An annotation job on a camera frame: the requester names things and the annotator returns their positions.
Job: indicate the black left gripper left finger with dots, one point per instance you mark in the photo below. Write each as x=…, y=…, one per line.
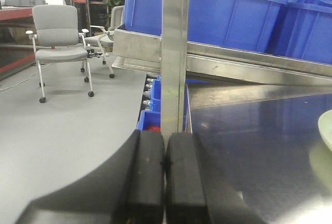
x=126, y=188

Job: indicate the upper small blue bin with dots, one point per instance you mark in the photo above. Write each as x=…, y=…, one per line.
x=155, y=96

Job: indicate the large blue plastic bin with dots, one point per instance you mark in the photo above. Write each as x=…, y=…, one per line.
x=239, y=24

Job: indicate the stainless steel shelf rack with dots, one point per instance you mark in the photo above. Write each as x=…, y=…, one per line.
x=174, y=57

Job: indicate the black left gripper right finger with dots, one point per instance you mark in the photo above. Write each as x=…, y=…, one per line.
x=196, y=191

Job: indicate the red edged desk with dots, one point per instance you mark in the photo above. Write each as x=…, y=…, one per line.
x=16, y=49

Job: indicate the grey office chair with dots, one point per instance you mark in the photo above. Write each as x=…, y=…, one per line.
x=58, y=40
x=106, y=40

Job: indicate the light green plate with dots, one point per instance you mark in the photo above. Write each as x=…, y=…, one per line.
x=325, y=128

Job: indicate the small blue parts bin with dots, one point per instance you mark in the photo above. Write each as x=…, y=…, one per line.
x=149, y=120

